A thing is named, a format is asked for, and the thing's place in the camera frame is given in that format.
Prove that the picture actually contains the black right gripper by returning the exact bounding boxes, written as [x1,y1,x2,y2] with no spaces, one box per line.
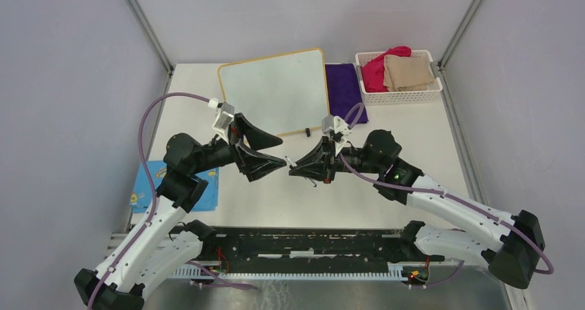
[290,135,383,184]

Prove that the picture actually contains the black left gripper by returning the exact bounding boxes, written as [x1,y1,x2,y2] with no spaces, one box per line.
[191,113,287,180]

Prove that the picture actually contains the blue capped marker pen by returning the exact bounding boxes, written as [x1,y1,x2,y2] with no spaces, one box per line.
[284,155,317,188]

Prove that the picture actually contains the yellow framed whiteboard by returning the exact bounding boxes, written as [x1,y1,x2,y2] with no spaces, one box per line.
[217,48,330,135]

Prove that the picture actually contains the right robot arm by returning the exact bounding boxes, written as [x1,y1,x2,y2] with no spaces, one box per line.
[289,129,545,289]

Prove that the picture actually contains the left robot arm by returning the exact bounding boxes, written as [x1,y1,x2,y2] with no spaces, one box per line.
[74,113,286,309]

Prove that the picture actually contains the purple folded towel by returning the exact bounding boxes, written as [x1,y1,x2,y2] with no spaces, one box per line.
[325,64,362,117]

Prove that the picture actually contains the red cloth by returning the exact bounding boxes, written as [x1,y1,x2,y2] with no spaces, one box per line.
[361,46,412,93]

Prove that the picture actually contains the blue cartoon cloth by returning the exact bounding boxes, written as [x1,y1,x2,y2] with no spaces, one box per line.
[129,160,219,213]

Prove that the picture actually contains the beige folded cloth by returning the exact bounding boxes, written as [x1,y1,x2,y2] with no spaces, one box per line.
[383,55,435,92]

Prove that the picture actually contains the white plastic basket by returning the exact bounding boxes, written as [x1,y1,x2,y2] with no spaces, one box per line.
[355,50,444,106]

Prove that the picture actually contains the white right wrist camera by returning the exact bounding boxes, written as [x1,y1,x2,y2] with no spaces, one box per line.
[321,115,352,156]

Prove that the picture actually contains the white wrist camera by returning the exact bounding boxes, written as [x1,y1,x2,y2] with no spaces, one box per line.
[321,115,352,156]
[208,97,235,143]

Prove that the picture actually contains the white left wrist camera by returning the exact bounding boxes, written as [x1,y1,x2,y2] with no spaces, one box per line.
[208,97,235,143]

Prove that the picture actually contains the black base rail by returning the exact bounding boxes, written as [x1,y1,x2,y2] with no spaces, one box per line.
[195,226,445,274]

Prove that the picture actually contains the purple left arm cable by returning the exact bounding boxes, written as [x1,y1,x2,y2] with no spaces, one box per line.
[86,92,255,310]

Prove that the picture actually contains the white slotted cable duct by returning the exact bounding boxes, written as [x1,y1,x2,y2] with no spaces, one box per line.
[169,264,408,282]

